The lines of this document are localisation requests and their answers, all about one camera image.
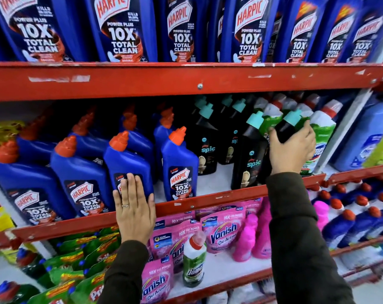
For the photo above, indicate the person's left hand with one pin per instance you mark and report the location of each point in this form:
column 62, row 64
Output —
column 134, row 218

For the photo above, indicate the person's right hand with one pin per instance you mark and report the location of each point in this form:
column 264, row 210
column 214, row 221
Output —
column 289, row 155

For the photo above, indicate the person's left middle finger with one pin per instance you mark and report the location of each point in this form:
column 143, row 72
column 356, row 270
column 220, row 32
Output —
column 131, row 191

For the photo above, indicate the person's left thumb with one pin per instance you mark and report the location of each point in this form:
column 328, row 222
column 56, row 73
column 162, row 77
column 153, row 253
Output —
column 151, row 204

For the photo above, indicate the person's right thumb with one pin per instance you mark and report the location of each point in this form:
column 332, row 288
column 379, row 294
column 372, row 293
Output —
column 275, row 137

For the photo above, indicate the person's left little finger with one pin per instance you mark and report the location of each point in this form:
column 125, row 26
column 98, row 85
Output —
column 116, row 202

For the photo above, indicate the black teal-capped cleaner bottle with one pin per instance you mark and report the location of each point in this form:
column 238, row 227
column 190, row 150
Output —
column 286, row 131

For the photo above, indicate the blue orange-capped cleaner bottle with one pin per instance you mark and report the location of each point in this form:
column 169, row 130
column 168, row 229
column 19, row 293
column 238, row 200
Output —
column 128, row 158

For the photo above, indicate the person's right forearm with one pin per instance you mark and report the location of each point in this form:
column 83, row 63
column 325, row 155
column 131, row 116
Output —
column 302, row 243

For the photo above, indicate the person's left forearm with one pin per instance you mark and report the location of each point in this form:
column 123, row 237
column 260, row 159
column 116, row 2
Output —
column 125, row 275

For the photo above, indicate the group of green white bottles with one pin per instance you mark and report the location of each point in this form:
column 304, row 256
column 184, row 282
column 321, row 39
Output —
column 321, row 132

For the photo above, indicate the group of blue orange-capped bottles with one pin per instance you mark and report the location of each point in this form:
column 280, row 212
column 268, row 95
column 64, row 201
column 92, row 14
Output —
column 77, row 167

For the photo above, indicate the red metal shelf beam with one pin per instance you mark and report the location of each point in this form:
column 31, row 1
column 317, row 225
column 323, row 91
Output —
column 362, row 243
column 210, row 199
column 147, row 80
column 359, row 174

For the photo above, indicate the group of black teal-capped bottles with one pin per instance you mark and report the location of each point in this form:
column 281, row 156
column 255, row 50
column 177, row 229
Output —
column 207, row 145

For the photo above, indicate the white shelf upright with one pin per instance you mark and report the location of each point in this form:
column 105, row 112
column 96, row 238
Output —
column 347, row 129

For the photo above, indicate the green white red-capped bottle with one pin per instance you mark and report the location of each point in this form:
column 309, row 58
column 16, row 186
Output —
column 194, row 262

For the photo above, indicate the group of green pouches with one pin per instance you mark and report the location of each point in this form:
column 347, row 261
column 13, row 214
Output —
column 67, row 259

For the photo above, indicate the group of pink pouches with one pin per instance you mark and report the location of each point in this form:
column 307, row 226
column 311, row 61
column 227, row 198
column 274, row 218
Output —
column 223, row 231

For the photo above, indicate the large light blue bottle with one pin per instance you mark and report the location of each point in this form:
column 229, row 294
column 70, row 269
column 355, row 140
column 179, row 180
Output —
column 362, row 132

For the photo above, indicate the pink bottle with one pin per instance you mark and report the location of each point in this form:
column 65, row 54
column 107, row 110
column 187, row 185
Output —
column 244, row 240
column 321, row 215
column 263, row 234

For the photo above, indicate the dark green bottle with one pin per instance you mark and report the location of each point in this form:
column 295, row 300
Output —
column 28, row 261
column 12, row 294

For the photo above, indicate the group of blue white bottles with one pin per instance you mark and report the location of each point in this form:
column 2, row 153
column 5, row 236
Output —
column 356, row 218

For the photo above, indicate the row of large blue bottles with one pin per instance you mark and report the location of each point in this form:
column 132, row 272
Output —
column 125, row 28

